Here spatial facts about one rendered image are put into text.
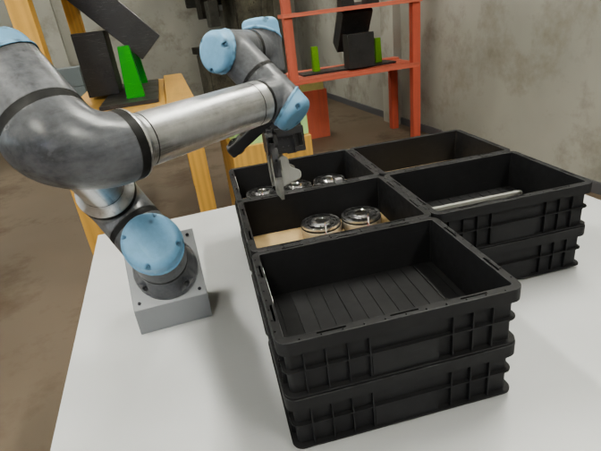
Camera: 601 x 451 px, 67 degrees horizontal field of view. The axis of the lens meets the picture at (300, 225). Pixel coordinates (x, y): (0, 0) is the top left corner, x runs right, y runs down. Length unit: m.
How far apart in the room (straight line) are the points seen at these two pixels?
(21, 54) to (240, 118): 0.29
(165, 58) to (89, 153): 8.24
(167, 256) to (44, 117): 0.43
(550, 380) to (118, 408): 0.81
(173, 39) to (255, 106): 8.06
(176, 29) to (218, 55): 7.95
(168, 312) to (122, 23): 2.51
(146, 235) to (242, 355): 0.33
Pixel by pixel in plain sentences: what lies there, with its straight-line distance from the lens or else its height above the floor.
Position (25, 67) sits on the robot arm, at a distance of 0.65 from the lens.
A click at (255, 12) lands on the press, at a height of 1.42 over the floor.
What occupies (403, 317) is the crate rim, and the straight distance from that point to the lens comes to 0.71.
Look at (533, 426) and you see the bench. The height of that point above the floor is 0.70.
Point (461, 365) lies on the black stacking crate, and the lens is 0.82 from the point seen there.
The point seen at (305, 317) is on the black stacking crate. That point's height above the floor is 0.83.
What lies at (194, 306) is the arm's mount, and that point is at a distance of 1.15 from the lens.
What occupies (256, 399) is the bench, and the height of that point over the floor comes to 0.70.
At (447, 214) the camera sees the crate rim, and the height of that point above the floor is 0.93.
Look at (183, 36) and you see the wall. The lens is 8.82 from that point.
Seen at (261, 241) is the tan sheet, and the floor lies 0.83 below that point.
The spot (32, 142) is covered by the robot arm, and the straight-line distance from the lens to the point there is 0.60.
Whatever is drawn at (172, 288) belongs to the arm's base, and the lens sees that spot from 1.09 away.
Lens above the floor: 1.35
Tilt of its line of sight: 25 degrees down
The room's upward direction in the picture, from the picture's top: 7 degrees counter-clockwise
